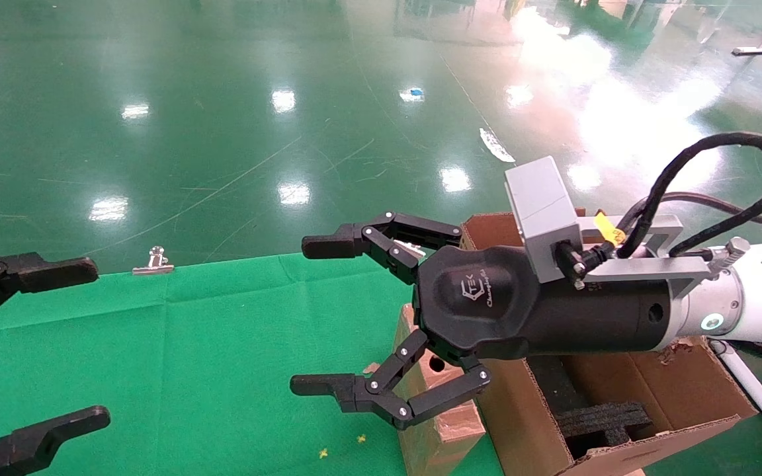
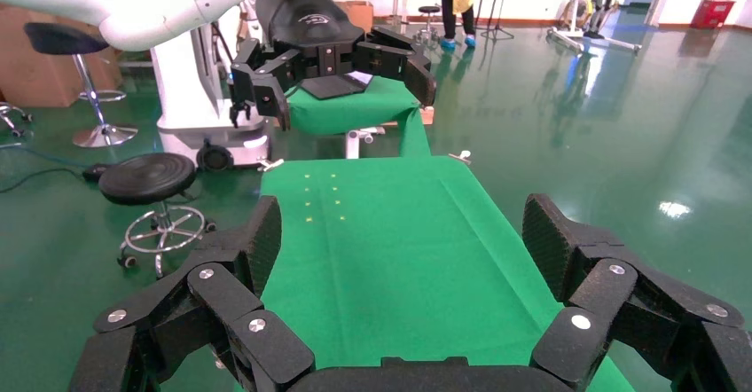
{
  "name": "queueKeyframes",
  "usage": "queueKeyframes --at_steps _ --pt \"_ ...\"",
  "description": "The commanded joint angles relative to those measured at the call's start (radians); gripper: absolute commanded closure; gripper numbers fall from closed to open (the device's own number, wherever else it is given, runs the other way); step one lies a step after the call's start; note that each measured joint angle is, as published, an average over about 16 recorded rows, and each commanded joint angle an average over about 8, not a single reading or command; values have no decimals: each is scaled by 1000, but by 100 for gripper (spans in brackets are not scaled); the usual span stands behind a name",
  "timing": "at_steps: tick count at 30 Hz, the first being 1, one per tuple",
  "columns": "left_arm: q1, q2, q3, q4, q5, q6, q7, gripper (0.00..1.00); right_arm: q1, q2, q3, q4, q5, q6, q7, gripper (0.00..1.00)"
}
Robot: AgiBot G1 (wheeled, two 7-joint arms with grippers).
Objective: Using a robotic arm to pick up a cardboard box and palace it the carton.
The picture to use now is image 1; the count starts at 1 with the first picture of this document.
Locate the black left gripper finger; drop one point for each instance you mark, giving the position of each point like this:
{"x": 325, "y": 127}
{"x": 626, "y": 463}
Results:
{"x": 37, "y": 272}
{"x": 30, "y": 443}

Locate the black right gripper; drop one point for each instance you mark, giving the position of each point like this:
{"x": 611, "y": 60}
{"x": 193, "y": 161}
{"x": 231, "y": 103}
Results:
{"x": 487, "y": 311}

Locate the small brown cardboard box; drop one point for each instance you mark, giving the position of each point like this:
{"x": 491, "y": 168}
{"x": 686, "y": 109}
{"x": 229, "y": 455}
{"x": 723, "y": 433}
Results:
{"x": 440, "y": 443}

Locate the brown cardboard scrap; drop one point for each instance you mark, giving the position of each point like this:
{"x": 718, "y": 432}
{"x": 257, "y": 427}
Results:
{"x": 372, "y": 367}

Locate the large torn cardboard carton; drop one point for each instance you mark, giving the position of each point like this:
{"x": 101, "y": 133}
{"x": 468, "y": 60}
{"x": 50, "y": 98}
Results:
{"x": 672, "y": 390}

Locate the silver binder clip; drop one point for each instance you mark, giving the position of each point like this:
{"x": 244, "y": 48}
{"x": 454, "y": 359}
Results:
{"x": 411, "y": 250}
{"x": 153, "y": 268}

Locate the green table cloth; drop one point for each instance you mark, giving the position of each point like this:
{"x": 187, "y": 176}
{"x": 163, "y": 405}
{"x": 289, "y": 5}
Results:
{"x": 189, "y": 363}

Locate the blue paper scrap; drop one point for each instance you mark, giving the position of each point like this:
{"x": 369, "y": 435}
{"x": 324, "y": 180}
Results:
{"x": 412, "y": 94}

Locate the black foam insert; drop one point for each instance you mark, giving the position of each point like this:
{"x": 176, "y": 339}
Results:
{"x": 602, "y": 423}

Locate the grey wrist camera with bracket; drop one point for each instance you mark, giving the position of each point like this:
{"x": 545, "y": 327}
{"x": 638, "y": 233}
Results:
{"x": 540, "y": 205}

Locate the white pipe frame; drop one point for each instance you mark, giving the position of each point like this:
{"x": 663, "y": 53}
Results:
{"x": 751, "y": 387}

